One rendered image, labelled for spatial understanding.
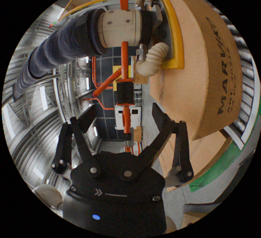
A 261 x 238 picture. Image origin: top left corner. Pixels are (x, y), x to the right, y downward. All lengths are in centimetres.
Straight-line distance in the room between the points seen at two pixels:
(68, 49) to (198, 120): 38
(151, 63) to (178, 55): 6
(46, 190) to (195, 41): 76
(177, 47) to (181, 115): 15
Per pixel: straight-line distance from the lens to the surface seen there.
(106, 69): 1120
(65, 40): 32
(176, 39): 20
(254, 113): 47
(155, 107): 17
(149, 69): 20
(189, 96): 18
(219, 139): 61
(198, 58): 17
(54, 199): 57
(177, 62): 19
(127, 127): 34
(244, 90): 52
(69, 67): 605
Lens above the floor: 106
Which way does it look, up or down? 1 degrees down
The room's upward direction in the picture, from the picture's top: 91 degrees counter-clockwise
